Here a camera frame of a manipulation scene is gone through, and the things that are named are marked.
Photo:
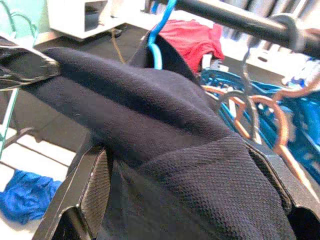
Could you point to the red garment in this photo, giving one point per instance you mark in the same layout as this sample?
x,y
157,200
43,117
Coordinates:
x,y
192,40

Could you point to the orange hanger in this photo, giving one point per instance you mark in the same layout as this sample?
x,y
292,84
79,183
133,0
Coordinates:
x,y
240,130
285,125

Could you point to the white metal frame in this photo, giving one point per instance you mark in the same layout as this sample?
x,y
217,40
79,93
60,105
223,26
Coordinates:
x,y
275,57

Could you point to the royal blue garment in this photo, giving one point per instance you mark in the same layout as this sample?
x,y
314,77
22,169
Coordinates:
x,y
25,197

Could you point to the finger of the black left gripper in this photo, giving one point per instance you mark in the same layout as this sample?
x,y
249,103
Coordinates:
x,y
25,60
17,81

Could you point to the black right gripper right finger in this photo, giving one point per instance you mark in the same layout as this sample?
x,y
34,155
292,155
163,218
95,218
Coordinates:
x,y
305,212

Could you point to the green hanger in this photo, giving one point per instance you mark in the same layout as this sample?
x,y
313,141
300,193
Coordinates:
x,y
9,112

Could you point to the navy blue knit shirt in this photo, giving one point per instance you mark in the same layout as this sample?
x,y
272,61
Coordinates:
x,y
162,125

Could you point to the black metal clothes rack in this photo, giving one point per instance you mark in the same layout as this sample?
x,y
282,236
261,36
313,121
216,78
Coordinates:
x,y
225,15

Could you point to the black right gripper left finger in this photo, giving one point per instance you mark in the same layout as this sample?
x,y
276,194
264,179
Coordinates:
x,y
85,190

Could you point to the white cabinet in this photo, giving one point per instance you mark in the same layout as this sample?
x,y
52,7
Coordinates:
x,y
70,20

